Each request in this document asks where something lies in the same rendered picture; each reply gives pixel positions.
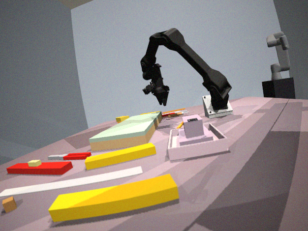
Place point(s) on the small orange-brown cube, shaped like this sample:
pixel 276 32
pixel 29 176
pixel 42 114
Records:
pixel 9 204

